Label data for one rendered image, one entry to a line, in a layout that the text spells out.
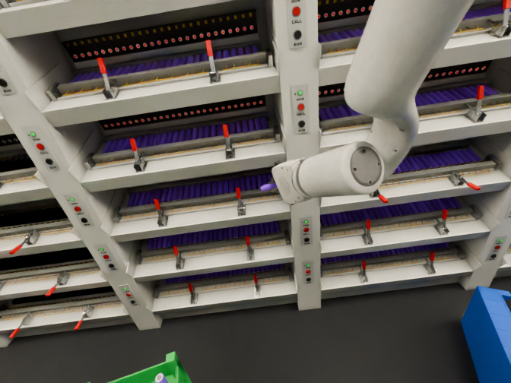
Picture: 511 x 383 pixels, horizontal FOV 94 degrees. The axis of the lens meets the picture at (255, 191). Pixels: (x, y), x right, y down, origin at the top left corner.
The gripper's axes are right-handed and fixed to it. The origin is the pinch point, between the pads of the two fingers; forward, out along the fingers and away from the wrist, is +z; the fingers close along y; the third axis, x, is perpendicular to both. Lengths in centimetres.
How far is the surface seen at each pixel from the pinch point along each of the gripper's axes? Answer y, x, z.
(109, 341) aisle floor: 37, -72, 60
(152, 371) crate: 28, -46, 3
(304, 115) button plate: -14.3, 11.8, -6.5
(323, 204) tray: 12.9, 15.1, 5.4
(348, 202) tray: 15.2, 22.0, 2.1
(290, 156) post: -5.9, 7.3, 0.2
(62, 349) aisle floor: 32, -90, 67
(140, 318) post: 32, -57, 54
